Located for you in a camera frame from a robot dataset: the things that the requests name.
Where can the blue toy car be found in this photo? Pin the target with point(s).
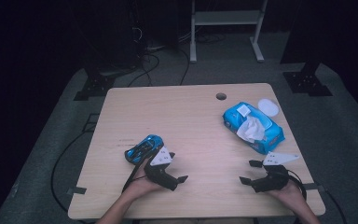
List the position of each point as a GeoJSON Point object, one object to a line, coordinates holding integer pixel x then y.
{"type": "Point", "coordinates": [143, 149]}

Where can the person's left hand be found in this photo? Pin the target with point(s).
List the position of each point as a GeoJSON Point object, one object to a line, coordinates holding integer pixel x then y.
{"type": "Point", "coordinates": [140, 186]}

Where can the white round lid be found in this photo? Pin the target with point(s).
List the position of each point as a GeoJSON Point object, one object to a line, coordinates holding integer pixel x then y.
{"type": "Point", "coordinates": [268, 107]}

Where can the person's right hand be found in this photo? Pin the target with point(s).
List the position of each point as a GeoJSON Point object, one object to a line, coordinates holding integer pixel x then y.
{"type": "Point", "coordinates": [287, 194]}

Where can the dark equipment cabinet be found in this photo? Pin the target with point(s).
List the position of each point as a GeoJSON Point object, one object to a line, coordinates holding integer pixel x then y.
{"type": "Point", "coordinates": [115, 31]}

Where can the black stand base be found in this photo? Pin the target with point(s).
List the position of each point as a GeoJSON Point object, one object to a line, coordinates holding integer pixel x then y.
{"type": "Point", "coordinates": [306, 82]}
{"type": "Point", "coordinates": [94, 85]}

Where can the blue wet wipe pack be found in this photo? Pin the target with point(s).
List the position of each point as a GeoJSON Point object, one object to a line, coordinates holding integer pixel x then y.
{"type": "Point", "coordinates": [270, 133]}

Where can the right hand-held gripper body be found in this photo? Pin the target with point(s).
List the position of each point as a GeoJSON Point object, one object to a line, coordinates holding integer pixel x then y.
{"type": "Point", "coordinates": [270, 182]}

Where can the white wet wipe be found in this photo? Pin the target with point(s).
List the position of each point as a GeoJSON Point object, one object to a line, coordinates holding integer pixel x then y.
{"type": "Point", "coordinates": [251, 129]}

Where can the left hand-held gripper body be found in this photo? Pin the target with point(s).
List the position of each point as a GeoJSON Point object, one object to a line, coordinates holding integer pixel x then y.
{"type": "Point", "coordinates": [160, 174]}

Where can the white metal stand frame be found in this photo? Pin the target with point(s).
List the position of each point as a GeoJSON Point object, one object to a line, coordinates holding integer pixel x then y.
{"type": "Point", "coordinates": [227, 17]}

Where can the grey tape piece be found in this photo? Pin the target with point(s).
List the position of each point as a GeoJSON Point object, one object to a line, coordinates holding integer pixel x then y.
{"type": "Point", "coordinates": [313, 186]}
{"type": "Point", "coordinates": [76, 190]}

